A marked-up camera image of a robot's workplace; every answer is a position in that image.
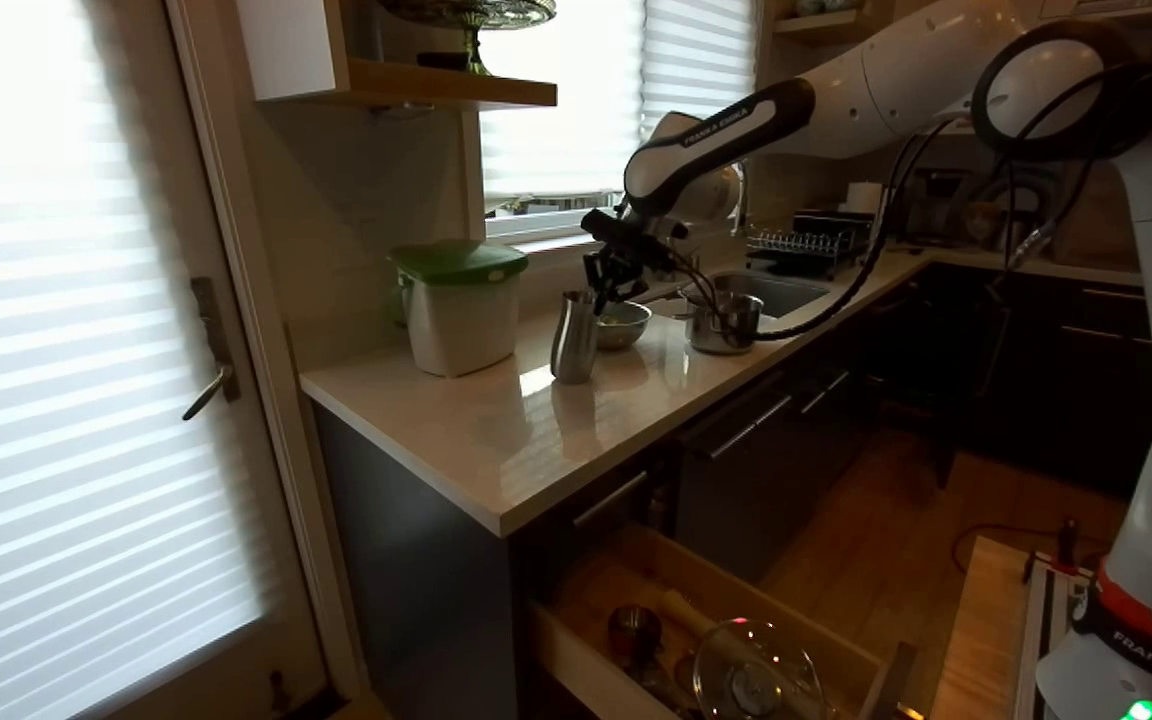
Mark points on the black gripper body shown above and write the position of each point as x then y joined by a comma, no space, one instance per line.
623,256

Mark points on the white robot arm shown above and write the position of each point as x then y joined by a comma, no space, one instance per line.
1062,88

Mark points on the small steel bowl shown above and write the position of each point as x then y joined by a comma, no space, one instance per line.
623,325

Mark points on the sink basin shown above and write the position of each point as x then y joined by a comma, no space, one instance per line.
783,292

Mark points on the white bin with green lid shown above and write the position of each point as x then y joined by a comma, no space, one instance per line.
458,304

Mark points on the dish rack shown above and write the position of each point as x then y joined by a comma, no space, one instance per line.
813,246

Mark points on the dark cabinet door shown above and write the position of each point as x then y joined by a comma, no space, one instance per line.
754,469

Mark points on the open wooden drawer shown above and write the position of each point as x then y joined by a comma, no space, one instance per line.
633,627

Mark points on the glass lid in drawer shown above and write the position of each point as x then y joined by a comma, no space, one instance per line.
746,671

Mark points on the wooden wall shelf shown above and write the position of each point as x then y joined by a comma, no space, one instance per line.
362,54

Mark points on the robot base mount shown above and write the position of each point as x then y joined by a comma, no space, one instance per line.
1047,643

